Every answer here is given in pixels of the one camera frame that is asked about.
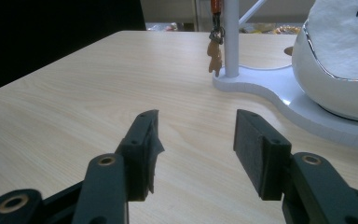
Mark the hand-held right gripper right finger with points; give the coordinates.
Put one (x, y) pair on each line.
(261, 155)

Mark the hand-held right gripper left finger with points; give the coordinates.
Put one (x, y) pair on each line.
(136, 155)

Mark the white bowl with silver rim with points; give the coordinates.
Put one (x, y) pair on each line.
(317, 81)

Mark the white stand with pole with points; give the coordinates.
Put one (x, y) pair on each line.
(231, 46)

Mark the white fluffy plush pouch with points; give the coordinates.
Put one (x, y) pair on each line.
(341, 37)

